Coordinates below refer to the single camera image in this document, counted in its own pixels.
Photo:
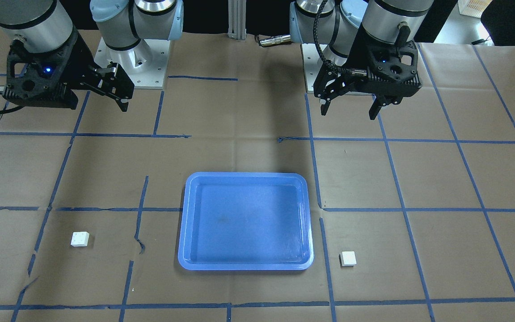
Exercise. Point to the blue plastic tray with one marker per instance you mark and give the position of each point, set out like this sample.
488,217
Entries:
245,222

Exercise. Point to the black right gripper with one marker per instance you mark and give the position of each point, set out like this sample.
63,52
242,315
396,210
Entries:
80,63

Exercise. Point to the silver cylinder connector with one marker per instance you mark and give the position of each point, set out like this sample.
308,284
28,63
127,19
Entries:
274,41

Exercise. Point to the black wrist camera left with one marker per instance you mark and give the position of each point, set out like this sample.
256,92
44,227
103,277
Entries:
392,70

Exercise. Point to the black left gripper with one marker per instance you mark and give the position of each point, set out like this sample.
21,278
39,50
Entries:
355,57

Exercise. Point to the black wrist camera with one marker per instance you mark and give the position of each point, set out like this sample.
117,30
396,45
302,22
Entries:
36,79
392,70

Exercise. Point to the aluminium frame post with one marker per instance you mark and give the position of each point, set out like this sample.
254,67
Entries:
237,20

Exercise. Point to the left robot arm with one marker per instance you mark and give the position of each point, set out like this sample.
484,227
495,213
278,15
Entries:
362,47

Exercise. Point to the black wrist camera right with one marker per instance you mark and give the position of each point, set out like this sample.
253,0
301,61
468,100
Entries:
36,79

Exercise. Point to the white flat block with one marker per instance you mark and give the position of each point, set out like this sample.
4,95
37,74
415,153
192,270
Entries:
348,258

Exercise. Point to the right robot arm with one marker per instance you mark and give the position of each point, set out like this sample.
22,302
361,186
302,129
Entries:
45,25

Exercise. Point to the white plastic basket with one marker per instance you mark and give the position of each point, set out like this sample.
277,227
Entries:
472,8

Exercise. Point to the white studded block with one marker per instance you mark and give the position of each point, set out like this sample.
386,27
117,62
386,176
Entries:
80,239

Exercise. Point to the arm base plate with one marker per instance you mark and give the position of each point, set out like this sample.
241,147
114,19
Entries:
311,64
145,64

